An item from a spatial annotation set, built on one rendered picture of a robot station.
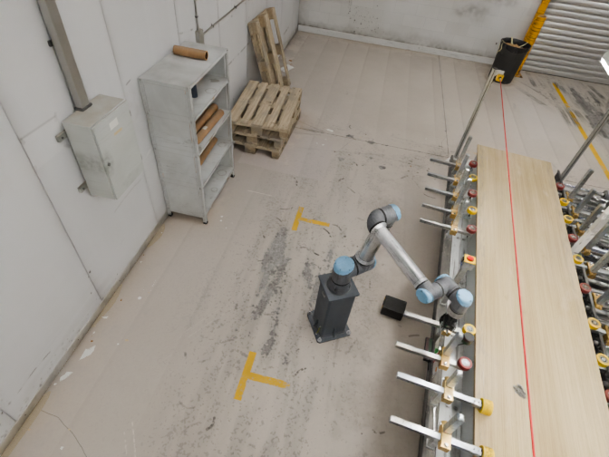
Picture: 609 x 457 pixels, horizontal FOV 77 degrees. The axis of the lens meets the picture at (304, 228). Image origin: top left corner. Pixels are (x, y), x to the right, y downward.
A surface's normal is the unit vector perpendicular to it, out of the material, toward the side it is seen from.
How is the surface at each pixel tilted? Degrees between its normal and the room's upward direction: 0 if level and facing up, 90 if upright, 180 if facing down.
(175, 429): 0
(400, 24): 90
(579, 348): 0
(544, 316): 0
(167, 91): 90
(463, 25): 90
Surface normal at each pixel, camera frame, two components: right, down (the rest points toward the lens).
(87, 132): -0.21, 0.69
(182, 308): 0.09, -0.70
